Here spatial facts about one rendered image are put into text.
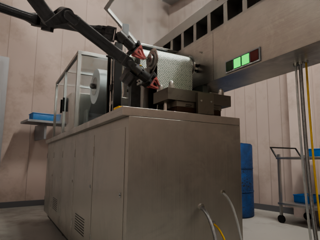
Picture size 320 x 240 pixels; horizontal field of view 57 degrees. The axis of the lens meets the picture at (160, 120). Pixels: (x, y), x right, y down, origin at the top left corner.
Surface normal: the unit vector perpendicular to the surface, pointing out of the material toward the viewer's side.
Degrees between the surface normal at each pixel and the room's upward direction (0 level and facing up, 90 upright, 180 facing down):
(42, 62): 90
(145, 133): 90
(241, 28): 90
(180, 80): 90
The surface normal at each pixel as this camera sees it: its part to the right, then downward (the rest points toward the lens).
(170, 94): 0.47, -0.12
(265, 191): -0.79, -0.10
